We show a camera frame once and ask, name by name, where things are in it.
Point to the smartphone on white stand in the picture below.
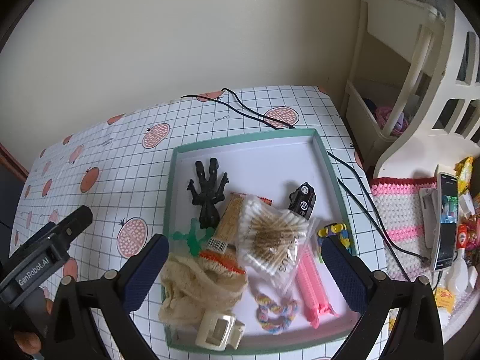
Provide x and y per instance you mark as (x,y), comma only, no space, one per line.
(439,208)

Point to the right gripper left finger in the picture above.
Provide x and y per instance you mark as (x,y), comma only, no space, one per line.
(72,332)

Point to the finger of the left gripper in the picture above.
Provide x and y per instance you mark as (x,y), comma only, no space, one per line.
(43,253)

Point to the green plastic figure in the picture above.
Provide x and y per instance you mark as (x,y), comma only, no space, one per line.
(192,242)

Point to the cream hair claw clip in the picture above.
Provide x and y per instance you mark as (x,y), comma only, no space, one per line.
(217,331)

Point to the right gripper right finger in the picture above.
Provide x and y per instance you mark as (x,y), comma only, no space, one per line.
(417,332)

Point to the black toy car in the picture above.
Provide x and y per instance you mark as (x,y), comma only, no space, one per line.
(302,200)

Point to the cotton swab pack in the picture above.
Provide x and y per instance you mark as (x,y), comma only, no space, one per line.
(271,241)

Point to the person's left hand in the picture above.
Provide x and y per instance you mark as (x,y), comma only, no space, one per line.
(28,341)

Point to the pink hair roller clip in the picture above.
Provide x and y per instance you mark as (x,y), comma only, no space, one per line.
(316,301)

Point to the cracker snack packet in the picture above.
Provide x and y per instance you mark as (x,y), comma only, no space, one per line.
(219,254)

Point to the black toy hand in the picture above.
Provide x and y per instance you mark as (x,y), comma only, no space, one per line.
(211,193)

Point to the cream lace scrunchie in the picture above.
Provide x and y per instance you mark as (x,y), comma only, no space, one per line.
(192,287)

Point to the white bed frame shelf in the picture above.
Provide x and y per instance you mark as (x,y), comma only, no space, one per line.
(433,118)

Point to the fruit pattern grid tablecloth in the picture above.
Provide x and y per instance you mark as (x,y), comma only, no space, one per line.
(120,168)

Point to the pink white crochet mat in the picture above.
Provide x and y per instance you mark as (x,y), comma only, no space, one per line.
(398,203)

